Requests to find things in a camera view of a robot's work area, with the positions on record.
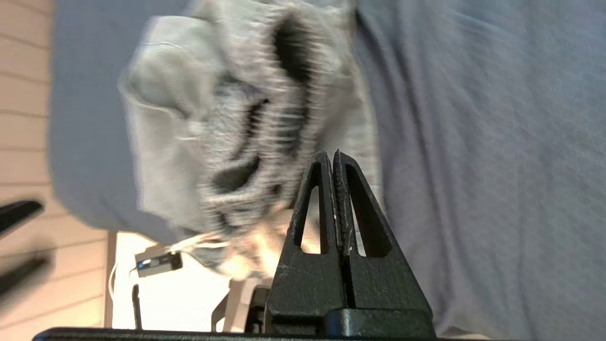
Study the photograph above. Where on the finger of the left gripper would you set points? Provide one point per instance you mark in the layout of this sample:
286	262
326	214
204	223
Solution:
21	274
19	213

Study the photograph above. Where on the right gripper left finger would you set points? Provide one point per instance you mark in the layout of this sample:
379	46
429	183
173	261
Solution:
307	289

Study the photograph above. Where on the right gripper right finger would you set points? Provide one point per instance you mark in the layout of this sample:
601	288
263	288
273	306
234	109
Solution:
388	289

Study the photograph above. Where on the light blue denim shorts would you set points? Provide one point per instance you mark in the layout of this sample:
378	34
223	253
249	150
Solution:
227	118

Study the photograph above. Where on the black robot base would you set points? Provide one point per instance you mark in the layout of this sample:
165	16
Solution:
246	303

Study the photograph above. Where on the grey power adapter box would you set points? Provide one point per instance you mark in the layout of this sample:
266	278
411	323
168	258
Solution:
158	264

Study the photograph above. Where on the blue bed sheet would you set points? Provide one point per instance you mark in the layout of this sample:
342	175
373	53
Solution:
473	142

